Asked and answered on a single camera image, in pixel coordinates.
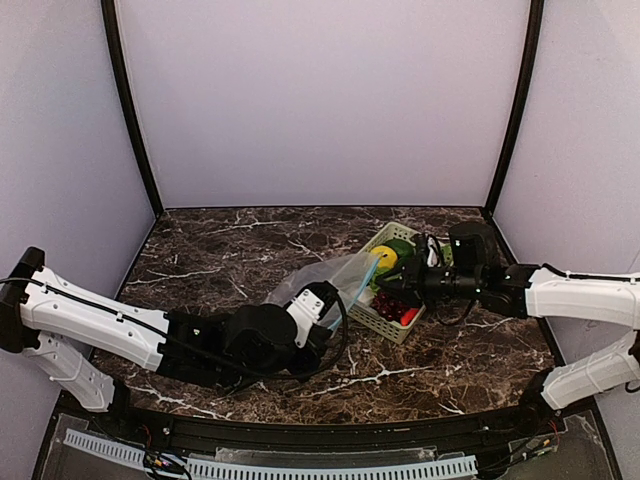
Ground clear zip top bag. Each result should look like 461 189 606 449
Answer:
265 253 378 312

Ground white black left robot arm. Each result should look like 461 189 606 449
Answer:
1 247 348 413

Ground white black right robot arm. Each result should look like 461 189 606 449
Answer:
375 222 639 413

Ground dark red toy grapes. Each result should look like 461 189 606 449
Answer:
371 291 409 323

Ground green toy leafy vegetable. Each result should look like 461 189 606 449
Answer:
373 254 452 291

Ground yellow toy lemon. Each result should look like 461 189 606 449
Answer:
370 245 399 269

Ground dark green toy avocado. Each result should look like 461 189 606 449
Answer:
384 238 415 259

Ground red toy chili pepper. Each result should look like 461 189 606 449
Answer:
400 308 420 326

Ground pale green plastic basket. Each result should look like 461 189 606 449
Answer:
348 221 426 345

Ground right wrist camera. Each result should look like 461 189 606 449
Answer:
411 233 454 267

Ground black front frame rail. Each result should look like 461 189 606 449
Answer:
128 407 528 453

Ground white slotted cable duct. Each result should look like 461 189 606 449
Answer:
63 428 478 479

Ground black frame right post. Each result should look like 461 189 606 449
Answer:
484 0 545 217

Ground black frame post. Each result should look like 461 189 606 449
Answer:
484 0 545 217
100 0 165 218

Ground black frame left post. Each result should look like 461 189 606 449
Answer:
100 0 165 218

